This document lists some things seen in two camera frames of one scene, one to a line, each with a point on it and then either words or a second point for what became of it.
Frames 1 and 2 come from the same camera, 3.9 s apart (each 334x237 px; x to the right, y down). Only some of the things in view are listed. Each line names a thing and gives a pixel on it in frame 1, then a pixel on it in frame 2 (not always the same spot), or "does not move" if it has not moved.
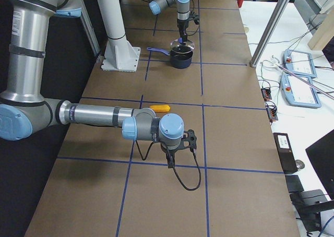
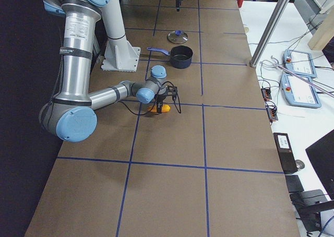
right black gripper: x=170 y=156 -> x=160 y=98
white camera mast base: x=119 y=55 does not move
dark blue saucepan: x=177 y=60 does not move
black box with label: x=285 y=152 does not move
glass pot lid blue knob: x=176 y=47 -> x=177 y=37
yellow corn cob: x=160 y=108 does not move
